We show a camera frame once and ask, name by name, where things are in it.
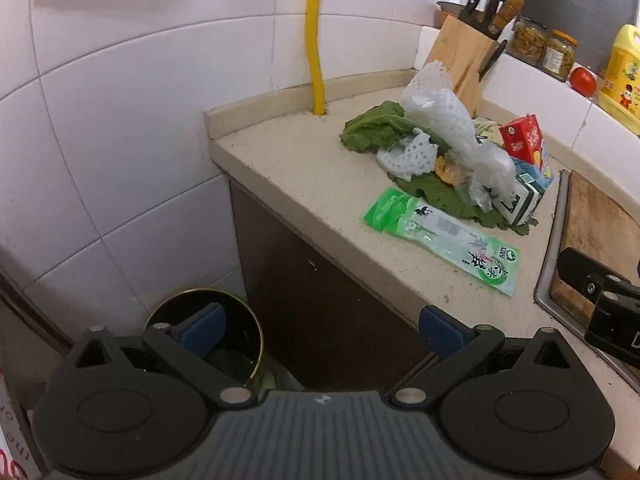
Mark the yellow pipe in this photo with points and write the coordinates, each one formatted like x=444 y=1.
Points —
x=315 y=35

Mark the yellow oil bottle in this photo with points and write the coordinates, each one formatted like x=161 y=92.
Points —
x=622 y=80

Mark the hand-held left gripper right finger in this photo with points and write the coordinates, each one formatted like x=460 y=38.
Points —
x=440 y=327

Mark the wooden cutting board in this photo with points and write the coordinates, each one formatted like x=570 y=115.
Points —
x=600 y=230

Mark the large white foam net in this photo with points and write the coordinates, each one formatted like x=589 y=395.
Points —
x=450 y=110

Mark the dark window pane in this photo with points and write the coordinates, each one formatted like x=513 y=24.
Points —
x=575 y=0

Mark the brown cabinet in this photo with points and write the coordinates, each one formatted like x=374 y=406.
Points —
x=310 y=285

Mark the dark green vegetable leaf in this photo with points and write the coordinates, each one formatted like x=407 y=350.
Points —
x=370 y=127
x=440 y=200

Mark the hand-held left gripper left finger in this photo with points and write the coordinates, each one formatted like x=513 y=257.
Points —
x=202 y=327

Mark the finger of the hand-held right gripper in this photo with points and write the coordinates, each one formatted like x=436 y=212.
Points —
x=580 y=270

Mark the red tomato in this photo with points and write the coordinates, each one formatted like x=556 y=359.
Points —
x=583 y=81

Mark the wooden knife block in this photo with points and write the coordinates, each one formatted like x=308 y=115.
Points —
x=460 y=55

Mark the red drink carton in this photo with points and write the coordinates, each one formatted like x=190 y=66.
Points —
x=520 y=137

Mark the glass jar of pickles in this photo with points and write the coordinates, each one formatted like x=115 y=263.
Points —
x=527 y=42
x=560 y=57

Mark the dark green milk carton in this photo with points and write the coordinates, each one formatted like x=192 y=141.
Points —
x=520 y=197

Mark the orange bowl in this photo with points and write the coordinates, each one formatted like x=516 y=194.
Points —
x=447 y=12

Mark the black gold-rimmed trash bin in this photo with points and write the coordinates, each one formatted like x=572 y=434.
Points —
x=240 y=325

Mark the green snack packet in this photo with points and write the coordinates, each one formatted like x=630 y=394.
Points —
x=440 y=240

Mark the small white foam net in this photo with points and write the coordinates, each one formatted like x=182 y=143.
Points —
x=407 y=157

